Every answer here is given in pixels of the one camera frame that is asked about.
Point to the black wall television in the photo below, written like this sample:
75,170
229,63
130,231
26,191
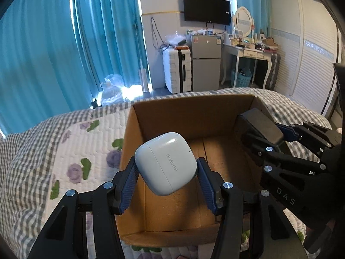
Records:
208,11

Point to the white suitcase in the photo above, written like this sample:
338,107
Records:
177,69

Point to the white earbuds case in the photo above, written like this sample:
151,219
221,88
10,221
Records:
166,163

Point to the blue curtain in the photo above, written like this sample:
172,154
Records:
109,38
41,71

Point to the white louvered wardrobe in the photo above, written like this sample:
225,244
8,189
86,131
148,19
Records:
309,43

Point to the teal curtain right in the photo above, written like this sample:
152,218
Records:
260,10

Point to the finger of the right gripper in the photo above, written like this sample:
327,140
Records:
275,170
312,136

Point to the small black box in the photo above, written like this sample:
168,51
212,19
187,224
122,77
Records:
255,122

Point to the floral quilted bed cover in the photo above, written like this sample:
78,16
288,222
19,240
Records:
89,154

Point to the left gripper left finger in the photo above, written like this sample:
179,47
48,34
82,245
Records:
64,233

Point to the clear water jug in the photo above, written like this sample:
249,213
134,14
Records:
112,90

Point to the oval vanity mirror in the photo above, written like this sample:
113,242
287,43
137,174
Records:
243,21

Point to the blue curtain middle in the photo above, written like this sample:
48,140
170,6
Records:
109,38

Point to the open cardboard box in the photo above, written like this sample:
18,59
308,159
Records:
210,128

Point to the blue curtain left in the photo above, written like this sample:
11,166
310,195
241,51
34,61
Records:
41,71

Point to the blue laundry basket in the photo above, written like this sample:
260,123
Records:
243,77

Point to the white dressing table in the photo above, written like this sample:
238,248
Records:
242,52

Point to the silver mini fridge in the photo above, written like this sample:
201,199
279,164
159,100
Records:
206,58

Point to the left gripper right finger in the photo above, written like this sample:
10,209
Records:
252,224

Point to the grey checked blanket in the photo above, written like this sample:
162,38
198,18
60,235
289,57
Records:
26,169

